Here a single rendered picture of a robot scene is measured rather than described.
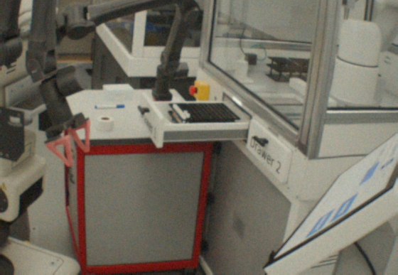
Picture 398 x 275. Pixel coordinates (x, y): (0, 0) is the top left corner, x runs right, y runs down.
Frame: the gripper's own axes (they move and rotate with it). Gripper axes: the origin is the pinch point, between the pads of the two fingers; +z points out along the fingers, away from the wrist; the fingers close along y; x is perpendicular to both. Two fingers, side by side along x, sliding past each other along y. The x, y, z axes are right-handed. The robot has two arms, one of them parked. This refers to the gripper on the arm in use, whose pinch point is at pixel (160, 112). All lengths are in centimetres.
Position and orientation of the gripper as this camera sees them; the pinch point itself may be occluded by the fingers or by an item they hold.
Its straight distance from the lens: 219.6
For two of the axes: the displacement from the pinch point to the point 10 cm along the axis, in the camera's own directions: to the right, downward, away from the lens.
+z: -0.8, 9.3, 3.6
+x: -9.5, 0.4, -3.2
